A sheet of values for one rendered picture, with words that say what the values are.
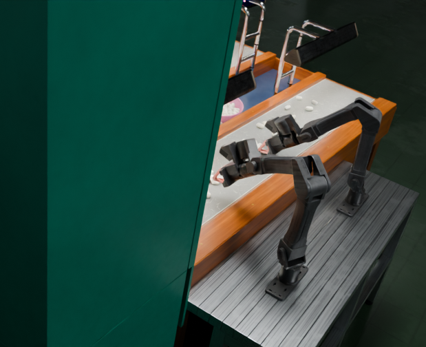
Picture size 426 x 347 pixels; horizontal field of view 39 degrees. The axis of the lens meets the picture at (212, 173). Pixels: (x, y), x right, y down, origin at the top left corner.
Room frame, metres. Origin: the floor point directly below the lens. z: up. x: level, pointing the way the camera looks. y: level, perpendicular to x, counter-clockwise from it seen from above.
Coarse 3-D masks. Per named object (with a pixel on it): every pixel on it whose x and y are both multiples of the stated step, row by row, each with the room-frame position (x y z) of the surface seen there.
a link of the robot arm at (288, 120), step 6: (288, 114) 2.13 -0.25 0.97; (276, 120) 2.13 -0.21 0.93; (282, 120) 2.10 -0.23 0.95; (288, 120) 2.10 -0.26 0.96; (294, 120) 2.13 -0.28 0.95; (282, 126) 2.10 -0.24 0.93; (288, 126) 2.10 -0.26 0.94; (294, 126) 2.10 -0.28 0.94; (282, 132) 2.10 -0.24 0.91; (288, 132) 2.09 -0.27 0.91; (300, 132) 2.11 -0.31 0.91; (306, 132) 2.07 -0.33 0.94; (300, 138) 2.07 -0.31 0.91; (306, 138) 2.06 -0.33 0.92; (300, 144) 2.07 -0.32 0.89
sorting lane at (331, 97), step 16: (304, 96) 2.83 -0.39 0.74; (320, 96) 2.87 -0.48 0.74; (336, 96) 2.90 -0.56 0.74; (352, 96) 2.94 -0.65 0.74; (272, 112) 2.59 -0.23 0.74; (288, 112) 2.62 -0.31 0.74; (304, 112) 2.65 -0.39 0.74; (320, 112) 2.68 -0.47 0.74; (240, 128) 2.37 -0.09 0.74; (256, 128) 2.40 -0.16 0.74; (224, 144) 2.21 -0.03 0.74; (304, 144) 2.34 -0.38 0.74; (224, 160) 2.08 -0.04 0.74; (256, 176) 2.00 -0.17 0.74; (224, 192) 1.86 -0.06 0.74; (240, 192) 1.87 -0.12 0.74; (208, 208) 1.74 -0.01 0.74; (224, 208) 1.75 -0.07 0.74
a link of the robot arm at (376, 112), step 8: (376, 112) 2.06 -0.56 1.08; (368, 136) 2.02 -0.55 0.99; (360, 144) 2.04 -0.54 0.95; (368, 144) 2.03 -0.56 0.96; (360, 152) 2.03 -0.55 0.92; (368, 152) 2.03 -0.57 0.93; (360, 160) 2.03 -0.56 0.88; (368, 160) 2.04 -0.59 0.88; (352, 168) 2.03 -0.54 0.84; (360, 168) 2.02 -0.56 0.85; (352, 176) 2.02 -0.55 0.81; (360, 176) 2.02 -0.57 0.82; (360, 184) 2.01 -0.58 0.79
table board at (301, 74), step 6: (252, 48) 3.36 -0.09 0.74; (276, 60) 3.27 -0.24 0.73; (276, 66) 3.27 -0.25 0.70; (288, 66) 3.23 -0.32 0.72; (282, 72) 3.25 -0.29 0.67; (300, 72) 3.19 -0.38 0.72; (306, 72) 3.17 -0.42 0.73; (312, 72) 3.17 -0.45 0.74; (300, 78) 3.19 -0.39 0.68; (354, 90) 3.03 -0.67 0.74
